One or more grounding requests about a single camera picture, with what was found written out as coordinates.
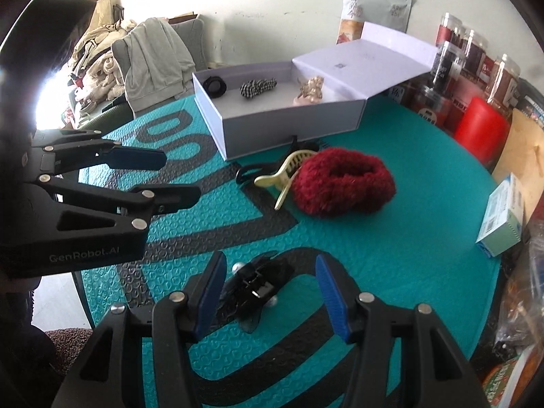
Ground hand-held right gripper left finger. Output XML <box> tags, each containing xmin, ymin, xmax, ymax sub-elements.
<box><xmin>51</xmin><ymin>251</ymin><xmax>228</xmax><ymax>408</ymax></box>

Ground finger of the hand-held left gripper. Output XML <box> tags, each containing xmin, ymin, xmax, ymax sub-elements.
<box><xmin>30</xmin><ymin>173</ymin><xmax>202</xmax><ymax>239</ymax></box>
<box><xmin>32</xmin><ymin>130</ymin><xmax>167</xmax><ymax>176</ymax></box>

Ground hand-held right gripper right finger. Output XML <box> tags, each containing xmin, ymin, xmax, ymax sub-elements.
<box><xmin>314</xmin><ymin>253</ymin><xmax>489</xmax><ymax>408</ymax></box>

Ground cream hair claw clip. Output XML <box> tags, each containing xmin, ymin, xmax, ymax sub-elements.
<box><xmin>254</xmin><ymin>150</ymin><xmax>319</xmax><ymax>211</ymax></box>

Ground black hair band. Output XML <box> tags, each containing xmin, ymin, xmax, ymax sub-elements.
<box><xmin>202</xmin><ymin>76</ymin><xmax>228</xmax><ymax>98</ymax></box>

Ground red fuzzy scrunchie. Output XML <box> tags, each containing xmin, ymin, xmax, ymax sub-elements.
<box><xmin>292</xmin><ymin>147</ymin><xmax>397</xmax><ymax>218</ymax></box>

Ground white hinged gift box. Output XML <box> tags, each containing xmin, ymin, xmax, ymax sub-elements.
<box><xmin>192</xmin><ymin>21</ymin><xmax>440</xmax><ymax>162</ymax></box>

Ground black white checkered scrunchie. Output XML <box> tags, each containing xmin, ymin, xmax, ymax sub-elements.
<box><xmin>239</xmin><ymin>77</ymin><xmax>278</xmax><ymax>100</ymax></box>

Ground clear bear hair clip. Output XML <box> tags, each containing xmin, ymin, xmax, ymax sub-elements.
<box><xmin>293</xmin><ymin>75</ymin><xmax>326</xmax><ymax>105</ymax></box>

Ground green chair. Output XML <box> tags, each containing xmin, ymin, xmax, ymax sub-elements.
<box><xmin>81</xmin><ymin>102</ymin><xmax>134</xmax><ymax>137</ymax></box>

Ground teal embossed table mat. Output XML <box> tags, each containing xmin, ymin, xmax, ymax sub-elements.
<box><xmin>72</xmin><ymin>93</ymin><xmax>504</xmax><ymax>408</ymax></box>

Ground grey hoodie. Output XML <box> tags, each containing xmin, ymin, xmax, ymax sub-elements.
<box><xmin>123</xmin><ymin>18</ymin><xmax>196</xmax><ymax>117</ymax></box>

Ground pile of beige clothes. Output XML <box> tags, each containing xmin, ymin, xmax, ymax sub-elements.
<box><xmin>64</xmin><ymin>0</ymin><xmax>137</xmax><ymax>107</ymax></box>

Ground grey chair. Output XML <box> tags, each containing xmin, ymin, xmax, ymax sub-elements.
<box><xmin>111</xmin><ymin>15</ymin><xmax>205</xmax><ymax>113</ymax></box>

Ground teal white medicine box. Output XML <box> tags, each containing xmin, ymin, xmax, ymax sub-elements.
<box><xmin>475</xmin><ymin>173</ymin><xmax>525</xmax><ymax>259</ymax></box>

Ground clear plastic bag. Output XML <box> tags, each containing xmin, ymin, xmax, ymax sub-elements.
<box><xmin>495</xmin><ymin>238</ymin><xmax>544</xmax><ymax>358</ymax></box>

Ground orange snack tub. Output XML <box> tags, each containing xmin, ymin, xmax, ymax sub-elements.
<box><xmin>482</xmin><ymin>346</ymin><xmax>542</xmax><ymax>408</ymax></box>

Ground red canister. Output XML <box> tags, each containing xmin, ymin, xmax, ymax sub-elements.
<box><xmin>454</xmin><ymin>96</ymin><xmax>511</xmax><ymax>166</ymax></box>

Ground kraft paper envelope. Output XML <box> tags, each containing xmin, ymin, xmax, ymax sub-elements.
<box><xmin>491</xmin><ymin>108</ymin><xmax>544</xmax><ymax>230</ymax></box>

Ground clear jar dark contents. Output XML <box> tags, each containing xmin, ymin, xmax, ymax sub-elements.
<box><xmin>429</xmin><ymin>41</ymin><xmax>466</xmax><ymax>94</ymax></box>

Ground clear jar amber contents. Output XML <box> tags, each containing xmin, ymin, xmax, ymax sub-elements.
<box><xmin>484</xmin><ymin>54</ymin><xmax>521</xmax><ymax>115</ymax></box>

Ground black printed pouch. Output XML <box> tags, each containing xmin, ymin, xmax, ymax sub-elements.
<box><xmin>521</xmin><ymin>93</ymin><xmax>544</xmax><ymax>126</ymax></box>

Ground grey foil pouch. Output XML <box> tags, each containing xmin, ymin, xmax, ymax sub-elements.
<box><xmin>336</xmin><ymin>0</ymin><xmax>413</xmax><ymax>45</ymax></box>

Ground clear jar red contents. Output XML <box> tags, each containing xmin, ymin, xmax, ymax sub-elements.
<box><xmin>436</xmin><ymin>14</ymin><xmax>464</xmax><ymax>47</ymax></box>
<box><xmin>461</xmin><ymin>30</ymin><xmax>488</xmax><ymax>79</ymax></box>

